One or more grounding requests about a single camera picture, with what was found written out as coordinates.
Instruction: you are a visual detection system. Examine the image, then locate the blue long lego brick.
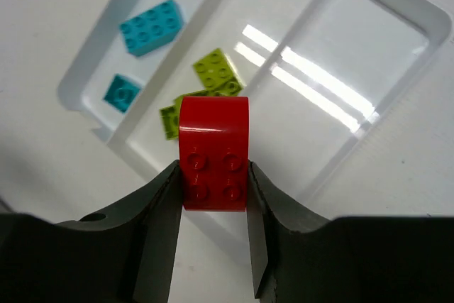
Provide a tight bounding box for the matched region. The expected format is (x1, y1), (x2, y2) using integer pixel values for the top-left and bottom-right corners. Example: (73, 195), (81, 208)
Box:
(118, 0), (184, 57)

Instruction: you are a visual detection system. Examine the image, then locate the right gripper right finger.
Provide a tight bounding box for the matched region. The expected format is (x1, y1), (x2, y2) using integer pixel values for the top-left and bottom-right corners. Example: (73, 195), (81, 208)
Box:
(246, 162), (453, 302)

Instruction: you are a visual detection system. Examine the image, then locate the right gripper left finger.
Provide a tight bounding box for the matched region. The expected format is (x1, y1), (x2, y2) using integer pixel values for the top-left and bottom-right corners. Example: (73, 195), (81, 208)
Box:
(1, 162), (182, 302)

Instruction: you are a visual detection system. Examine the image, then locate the large red lego brick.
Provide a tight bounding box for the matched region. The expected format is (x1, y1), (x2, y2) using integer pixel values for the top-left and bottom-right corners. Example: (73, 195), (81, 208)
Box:
(178, 97), (249, 211)

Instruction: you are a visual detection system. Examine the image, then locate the white divided tray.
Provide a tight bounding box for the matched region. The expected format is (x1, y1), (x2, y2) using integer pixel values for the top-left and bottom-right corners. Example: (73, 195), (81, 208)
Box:
(57, 0), (453, 218)

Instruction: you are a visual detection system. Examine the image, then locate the small blue lego brick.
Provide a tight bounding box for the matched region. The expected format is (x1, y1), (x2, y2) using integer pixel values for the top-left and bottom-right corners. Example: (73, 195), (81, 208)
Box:
(103, 74), (141, 114)

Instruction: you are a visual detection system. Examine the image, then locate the green lego brick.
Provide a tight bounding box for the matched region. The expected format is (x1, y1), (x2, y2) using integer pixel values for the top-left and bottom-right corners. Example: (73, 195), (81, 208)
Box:
(174, 90), (226, 109)
(192, 48), (243, 97)
(159, 105), (179, 140)

